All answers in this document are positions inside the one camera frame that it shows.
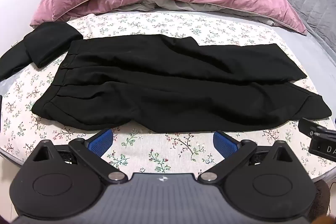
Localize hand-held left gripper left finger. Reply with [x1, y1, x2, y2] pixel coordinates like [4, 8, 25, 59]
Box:
[32, 128, 126, 184]

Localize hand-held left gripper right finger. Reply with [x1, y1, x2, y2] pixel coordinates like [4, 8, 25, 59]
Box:
[198, 131, 296, 184]

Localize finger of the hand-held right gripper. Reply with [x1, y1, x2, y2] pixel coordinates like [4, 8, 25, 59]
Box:
[299, 117, 336, 140]

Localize black pants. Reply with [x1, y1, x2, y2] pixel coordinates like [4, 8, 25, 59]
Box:
[31, 34, 332, 133]

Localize white floral sheet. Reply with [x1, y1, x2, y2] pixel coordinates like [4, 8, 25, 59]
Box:
[0, 12, 336, 180]

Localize folded black garment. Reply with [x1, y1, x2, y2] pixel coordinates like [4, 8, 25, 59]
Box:
[0, 21, 84, 81]

